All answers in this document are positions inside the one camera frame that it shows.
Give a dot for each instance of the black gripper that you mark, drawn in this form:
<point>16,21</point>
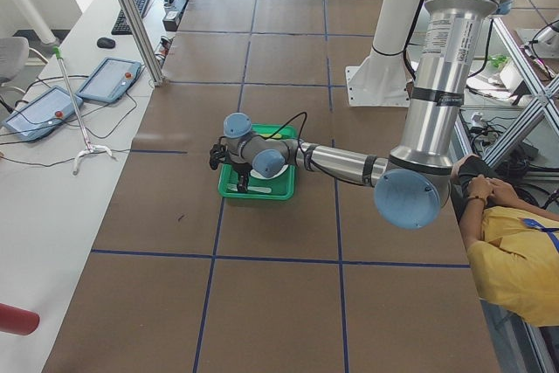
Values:
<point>240,169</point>

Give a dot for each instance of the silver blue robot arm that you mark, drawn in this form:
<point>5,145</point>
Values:
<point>420,59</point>

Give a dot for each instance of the white round plate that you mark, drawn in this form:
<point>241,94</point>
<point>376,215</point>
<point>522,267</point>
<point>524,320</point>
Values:
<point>257,175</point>

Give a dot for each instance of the green plastic tray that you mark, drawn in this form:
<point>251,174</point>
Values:
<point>284,189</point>

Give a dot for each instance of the yellow plastic spoon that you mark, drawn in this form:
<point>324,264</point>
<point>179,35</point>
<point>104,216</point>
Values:
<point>276,136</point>

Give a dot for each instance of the far blue teach pendant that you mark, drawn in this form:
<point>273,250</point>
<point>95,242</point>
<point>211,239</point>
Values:
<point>109,80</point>

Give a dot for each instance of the blue teach pendant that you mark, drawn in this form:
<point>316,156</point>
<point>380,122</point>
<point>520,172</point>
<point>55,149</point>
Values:
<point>109,80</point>
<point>41,116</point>

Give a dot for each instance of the black box with label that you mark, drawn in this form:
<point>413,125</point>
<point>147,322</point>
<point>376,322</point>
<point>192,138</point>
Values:
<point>173,14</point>

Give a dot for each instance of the black computer mouse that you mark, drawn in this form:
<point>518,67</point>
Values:
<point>106,43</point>

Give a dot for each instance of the near blue teach pendant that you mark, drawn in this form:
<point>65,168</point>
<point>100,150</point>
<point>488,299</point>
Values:
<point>41,116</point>

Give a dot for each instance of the white pillar column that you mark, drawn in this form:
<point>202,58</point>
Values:
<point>393,26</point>

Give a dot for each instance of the red cylinder bottle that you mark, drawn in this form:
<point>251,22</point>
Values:
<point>17,321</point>

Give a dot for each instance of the person in yellow shirt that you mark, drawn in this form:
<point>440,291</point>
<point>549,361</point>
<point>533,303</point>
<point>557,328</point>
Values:
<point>511,245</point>

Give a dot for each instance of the white pillar base plate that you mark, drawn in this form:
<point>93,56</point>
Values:
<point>377,87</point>

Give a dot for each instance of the aluminium frame post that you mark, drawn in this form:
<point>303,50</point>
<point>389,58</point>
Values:
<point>142,41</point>

